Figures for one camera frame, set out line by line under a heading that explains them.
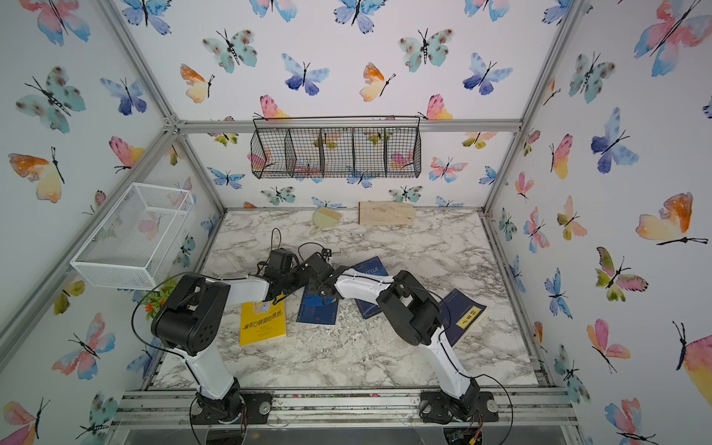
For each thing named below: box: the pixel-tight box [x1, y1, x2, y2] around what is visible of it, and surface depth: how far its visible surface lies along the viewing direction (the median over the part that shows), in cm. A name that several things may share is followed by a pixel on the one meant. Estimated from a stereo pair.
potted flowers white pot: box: [140, 279, 178, 321], surface depth 78 cm
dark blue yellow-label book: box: [295, 284, 339, 325], surface depth 93 cm
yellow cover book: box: [239, 293, 287, 347], surface depth 89 cm
